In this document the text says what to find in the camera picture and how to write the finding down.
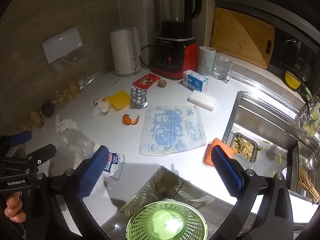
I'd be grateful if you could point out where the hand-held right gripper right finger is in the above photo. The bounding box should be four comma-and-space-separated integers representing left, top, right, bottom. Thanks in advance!
210, 145, 294, 240

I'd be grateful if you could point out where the metal container with scraps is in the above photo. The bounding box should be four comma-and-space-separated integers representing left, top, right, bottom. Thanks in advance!
229, 132, 258, 163

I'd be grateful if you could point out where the stainless steel sink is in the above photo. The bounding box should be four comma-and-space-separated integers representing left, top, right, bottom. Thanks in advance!
221, 90, 320, 200

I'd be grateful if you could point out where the crumpled tissue with peel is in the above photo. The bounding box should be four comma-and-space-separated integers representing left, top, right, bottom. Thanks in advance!
92, 98, 112, 117

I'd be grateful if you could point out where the clear plastic bag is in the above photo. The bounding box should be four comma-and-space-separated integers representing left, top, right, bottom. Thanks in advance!
58, 129, 97, 165

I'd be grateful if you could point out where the white wall socket panel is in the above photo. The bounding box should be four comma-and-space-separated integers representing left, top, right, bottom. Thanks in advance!
42, 27, 82, 64

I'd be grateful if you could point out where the red snack packet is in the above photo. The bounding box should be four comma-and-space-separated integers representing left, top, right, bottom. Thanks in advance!
133, 74, 161, 90

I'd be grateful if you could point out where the crumpled white tissue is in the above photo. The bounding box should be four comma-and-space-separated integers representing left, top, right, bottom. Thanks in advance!
55, 115, 77, 133

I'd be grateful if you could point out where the clear glass jar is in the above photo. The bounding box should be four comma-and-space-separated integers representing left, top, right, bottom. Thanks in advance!
51, 51, 89, 93

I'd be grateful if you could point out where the white mug with green print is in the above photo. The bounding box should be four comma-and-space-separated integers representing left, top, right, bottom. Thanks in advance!
197, 46, 216, 76

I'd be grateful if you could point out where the black power cable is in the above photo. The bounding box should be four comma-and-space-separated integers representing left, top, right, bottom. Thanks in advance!
139, 45, 157, 69

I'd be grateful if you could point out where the bamboo pot brush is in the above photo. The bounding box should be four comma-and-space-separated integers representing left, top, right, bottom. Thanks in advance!
295, 155, 320, 203

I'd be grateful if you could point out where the glossy corner cabinet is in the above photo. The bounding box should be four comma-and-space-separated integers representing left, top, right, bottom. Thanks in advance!
101, 165, 250, 240

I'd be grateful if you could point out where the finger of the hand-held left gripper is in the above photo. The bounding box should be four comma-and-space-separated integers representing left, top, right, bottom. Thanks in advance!
0, 131, 32, 153
22, 144, 57, 170

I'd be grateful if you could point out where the orange silicone scrubber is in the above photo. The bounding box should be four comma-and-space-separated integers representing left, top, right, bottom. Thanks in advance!
202, 137, 237, 167

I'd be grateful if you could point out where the dish soap bottle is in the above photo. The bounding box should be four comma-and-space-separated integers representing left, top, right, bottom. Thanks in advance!
304, 100, 320, 137

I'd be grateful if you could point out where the yellow lid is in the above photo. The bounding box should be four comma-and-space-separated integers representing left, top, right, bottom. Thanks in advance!
285, 70, 302, 90

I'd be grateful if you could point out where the orange peel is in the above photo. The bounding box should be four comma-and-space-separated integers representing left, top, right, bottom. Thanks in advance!
122, 114, 140, 126

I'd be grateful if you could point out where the person's left hand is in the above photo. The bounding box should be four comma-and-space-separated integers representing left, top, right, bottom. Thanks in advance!
4, 191, 27, 223

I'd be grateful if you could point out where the wooden cutting board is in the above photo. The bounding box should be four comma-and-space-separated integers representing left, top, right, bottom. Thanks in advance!
209, 7, 275, 70

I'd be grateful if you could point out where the dark round fruit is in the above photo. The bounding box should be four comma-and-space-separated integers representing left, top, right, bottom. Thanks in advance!
41, 102, 55, 117

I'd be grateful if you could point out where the black and red blender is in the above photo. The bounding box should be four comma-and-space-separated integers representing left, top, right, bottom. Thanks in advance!
149, 0, 202, 80

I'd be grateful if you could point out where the blue and white towel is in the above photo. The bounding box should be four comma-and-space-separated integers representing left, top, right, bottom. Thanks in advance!
139, 105, 207, 156

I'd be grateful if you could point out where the white electric kettle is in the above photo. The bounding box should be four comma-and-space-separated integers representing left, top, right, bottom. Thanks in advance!
110, 27, 142, 77

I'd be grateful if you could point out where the blue and white milk carton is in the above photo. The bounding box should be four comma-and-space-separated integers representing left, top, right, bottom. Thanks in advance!
183, 70, 209, 93

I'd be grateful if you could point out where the white power cable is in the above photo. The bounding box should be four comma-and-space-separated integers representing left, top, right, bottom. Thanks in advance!
81, 75, 123, 97

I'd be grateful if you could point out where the green perforated basket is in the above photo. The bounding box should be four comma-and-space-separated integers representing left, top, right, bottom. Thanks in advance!
126, 201, 208, 240

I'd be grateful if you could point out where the white sponge block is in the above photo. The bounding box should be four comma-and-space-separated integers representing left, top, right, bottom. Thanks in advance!
188, 90, 217, 111

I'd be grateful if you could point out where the yellow sponge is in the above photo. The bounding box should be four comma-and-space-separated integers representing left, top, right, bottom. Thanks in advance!
92, 147, 125, 180

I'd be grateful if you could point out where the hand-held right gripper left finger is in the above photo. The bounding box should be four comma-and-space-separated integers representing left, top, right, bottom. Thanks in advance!
30, 145, 110, 240

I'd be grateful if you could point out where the clear glass cup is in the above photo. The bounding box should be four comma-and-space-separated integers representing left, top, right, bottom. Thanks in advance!
212, 53, 233, 83

